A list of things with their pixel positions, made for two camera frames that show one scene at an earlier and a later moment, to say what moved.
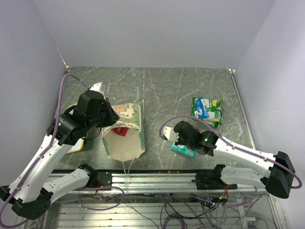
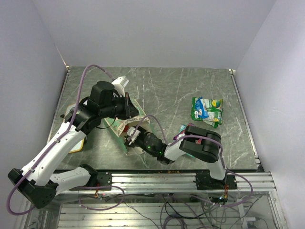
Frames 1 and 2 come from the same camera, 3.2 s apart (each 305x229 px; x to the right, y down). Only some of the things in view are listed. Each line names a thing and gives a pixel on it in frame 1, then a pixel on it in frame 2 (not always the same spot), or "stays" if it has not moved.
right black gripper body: (180, 141) -> (140, 142)
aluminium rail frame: (158, 183) stays
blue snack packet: (202, 113) stays
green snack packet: (211, 105) stays
